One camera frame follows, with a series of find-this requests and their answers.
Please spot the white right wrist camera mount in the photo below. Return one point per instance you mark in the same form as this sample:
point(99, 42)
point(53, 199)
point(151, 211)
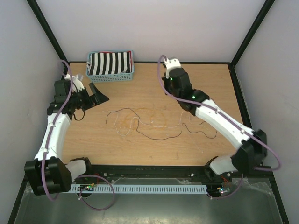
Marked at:
point(171, 64)

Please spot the light blue plastic basket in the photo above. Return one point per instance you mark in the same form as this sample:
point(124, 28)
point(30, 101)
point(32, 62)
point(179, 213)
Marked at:
point(111, 78)

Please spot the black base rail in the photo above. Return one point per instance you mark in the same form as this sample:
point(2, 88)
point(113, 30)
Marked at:
point(192, 173)

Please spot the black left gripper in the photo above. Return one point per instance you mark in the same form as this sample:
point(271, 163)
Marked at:
point(99, 99)

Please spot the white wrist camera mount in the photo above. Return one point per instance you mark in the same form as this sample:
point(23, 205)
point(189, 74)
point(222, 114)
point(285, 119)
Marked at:
point(77, 83)
point(171, 64)

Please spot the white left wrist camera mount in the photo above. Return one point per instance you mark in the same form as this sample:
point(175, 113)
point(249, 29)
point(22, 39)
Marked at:
point(77, 83)

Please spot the light blue slotted cable duct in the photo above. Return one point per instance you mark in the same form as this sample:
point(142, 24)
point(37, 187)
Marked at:
point(138, 189)

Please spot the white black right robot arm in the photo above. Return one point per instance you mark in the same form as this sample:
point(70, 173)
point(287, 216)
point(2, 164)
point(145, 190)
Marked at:
point(250, 145)

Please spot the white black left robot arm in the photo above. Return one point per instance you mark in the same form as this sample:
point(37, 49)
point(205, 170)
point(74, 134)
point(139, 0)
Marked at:
point(46, 173)

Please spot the black white striped cloth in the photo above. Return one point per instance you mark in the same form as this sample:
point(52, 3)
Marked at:
point(109, 63)

